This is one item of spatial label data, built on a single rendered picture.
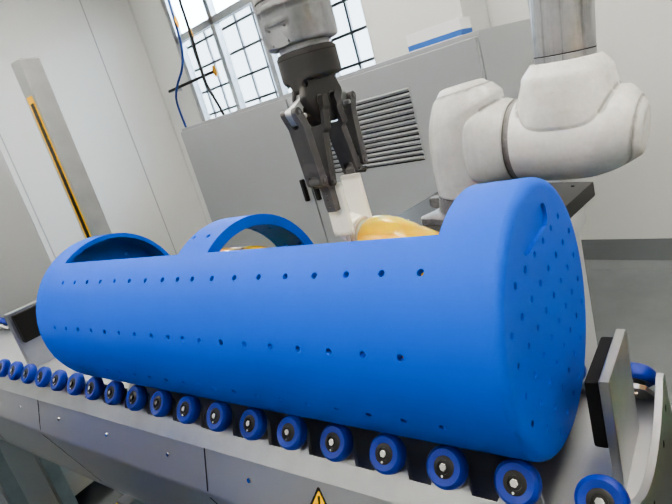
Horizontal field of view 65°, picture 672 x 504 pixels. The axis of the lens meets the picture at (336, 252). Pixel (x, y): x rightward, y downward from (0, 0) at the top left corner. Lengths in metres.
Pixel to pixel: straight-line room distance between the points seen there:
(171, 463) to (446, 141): 0.76
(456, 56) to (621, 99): 1.22
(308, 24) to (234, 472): 0.62
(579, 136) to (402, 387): 0.60
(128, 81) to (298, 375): 5.62
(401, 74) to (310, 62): 1.64
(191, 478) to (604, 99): 0.90
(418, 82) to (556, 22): 1.29
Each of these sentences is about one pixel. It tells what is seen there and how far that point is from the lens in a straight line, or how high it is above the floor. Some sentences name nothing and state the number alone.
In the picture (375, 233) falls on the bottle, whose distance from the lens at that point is 0.66.
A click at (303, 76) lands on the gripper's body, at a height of 1.39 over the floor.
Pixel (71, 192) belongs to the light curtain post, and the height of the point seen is 1.31.
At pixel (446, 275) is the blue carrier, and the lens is 0.47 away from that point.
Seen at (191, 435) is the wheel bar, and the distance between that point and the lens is 0.91.
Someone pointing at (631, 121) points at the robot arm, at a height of 1.19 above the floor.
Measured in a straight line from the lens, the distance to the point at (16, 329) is 1.55.
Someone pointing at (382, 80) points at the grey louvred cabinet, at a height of 1.37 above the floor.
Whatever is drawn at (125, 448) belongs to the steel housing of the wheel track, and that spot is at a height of 0.87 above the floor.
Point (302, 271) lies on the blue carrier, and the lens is 0.57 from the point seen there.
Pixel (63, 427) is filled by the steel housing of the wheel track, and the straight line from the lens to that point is 1.32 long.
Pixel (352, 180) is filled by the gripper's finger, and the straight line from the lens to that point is 0.71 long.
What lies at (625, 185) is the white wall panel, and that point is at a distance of 3.38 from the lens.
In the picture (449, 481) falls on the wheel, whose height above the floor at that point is 0.96.
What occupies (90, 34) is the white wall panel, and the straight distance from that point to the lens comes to 6.08.
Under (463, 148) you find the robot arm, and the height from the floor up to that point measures 1.20.
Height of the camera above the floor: 1.36
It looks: 16 degrees down
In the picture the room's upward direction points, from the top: 16 degrees counter-clockwise
